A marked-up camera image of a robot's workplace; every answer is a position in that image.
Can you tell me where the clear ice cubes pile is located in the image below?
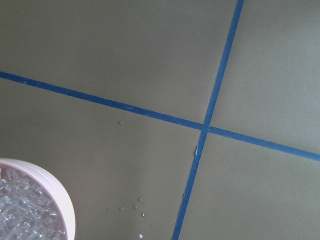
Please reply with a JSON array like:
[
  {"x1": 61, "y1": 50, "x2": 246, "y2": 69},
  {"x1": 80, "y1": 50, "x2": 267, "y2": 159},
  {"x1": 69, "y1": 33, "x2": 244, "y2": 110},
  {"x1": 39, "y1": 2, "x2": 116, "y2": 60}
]
[{"x1": 0, "y1": 167, "x2": 67, "y2": 240}]

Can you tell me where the blue tape cross line right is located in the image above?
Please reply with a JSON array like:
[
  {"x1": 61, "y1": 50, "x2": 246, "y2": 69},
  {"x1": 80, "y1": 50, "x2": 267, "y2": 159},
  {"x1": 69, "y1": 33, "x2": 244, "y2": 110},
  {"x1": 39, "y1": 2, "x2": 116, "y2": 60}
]
[{"x1": 0, "y1": 71, "x2": 320, "y2": 161}]

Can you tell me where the pink bowl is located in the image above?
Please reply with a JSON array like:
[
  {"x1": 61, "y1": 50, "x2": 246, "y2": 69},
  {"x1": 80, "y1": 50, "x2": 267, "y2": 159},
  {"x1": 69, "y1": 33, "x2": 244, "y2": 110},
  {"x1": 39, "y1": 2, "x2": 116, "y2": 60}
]
[{"x1": 0, "y1": 158, "x2": 76, "y2": 240}]

